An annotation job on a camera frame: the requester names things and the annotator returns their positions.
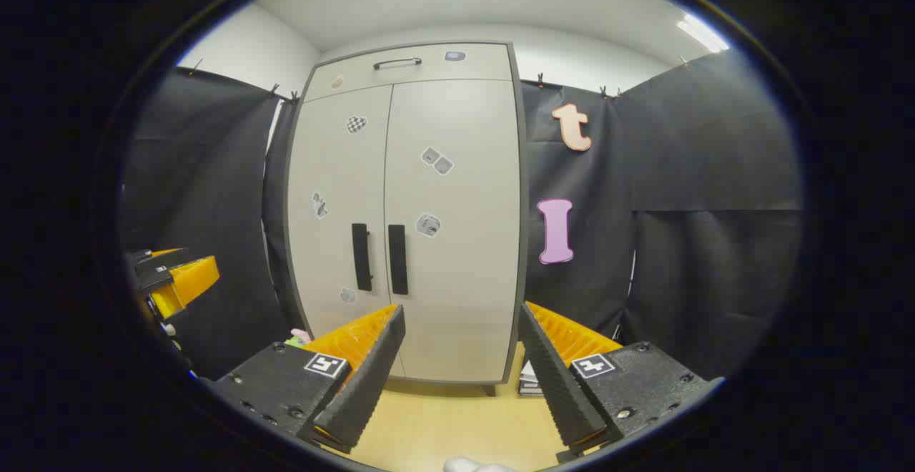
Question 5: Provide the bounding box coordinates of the grey door with square stickers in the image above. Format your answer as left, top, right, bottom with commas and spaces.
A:
384, 79, 521, 383

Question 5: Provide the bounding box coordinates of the white book with portrait cover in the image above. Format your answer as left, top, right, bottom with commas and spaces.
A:
518, 360, 545, 396

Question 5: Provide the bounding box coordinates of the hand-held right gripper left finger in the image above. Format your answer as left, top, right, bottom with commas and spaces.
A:
211, 304, 407, 455

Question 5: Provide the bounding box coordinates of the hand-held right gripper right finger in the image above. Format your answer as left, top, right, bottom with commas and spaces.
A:
518, 301, 724, 464

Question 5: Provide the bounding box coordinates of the black door handle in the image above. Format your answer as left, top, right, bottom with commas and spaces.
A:
387, 225, 410, 295
351, 223, 374, 292

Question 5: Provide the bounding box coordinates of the grey door with checkered sticker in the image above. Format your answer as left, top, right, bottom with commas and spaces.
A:
286, 84, 394, 380

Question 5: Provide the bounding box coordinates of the grey cabinet drawer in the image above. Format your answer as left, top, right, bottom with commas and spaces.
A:
304, 43, 514, 103

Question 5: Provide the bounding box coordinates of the black backdrop cloth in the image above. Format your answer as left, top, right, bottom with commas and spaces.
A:
118, 50, 805, 383

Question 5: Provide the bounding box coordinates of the grey double-door shoe cabinet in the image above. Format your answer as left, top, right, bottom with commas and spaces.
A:
285, 41, 530, 396

